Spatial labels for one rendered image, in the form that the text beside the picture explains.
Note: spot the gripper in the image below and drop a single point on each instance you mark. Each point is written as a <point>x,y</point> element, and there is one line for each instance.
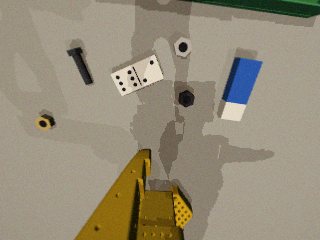
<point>117,215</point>

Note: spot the black bolt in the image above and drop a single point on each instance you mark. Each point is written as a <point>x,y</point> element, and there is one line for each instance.
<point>76,54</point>

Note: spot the yellow hex nut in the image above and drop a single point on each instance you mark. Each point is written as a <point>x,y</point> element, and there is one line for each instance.
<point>45,122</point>

